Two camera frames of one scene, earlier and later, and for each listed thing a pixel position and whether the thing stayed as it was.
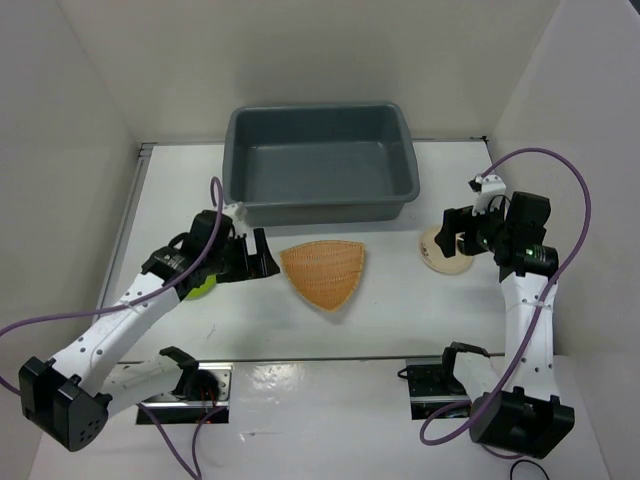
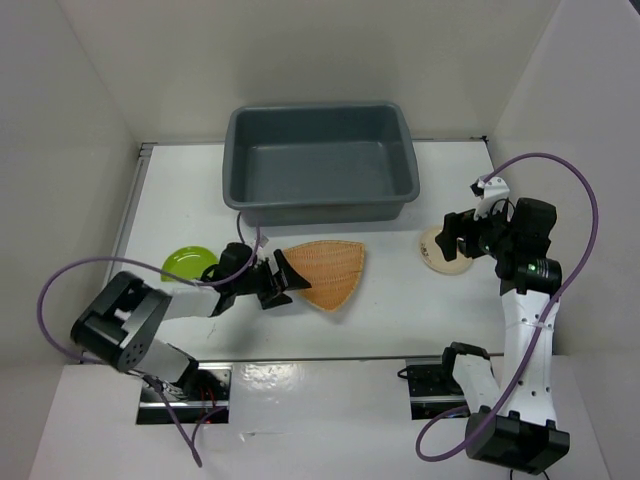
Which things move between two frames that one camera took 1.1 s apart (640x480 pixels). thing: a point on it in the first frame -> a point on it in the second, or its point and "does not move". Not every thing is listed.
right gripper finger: (453, 222) does not move
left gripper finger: (262, 246) -> (290, 278)
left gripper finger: (264, 266) -> (273, 298)
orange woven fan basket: (327, 272) does not move
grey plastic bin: (319, 163) does not move
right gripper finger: (446, 240) does not move
